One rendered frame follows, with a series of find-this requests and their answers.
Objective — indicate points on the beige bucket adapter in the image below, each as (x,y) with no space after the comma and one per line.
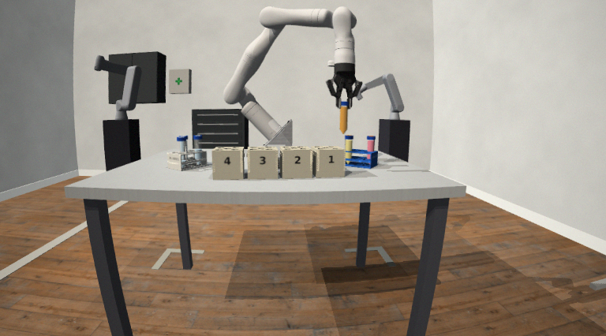
(296,162)
(228,163)
(328,161)
(262,163)

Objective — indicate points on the blue tube rack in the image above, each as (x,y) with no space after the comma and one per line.
(360,161)

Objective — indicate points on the beige tube rack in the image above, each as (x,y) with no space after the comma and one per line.
(174,160)

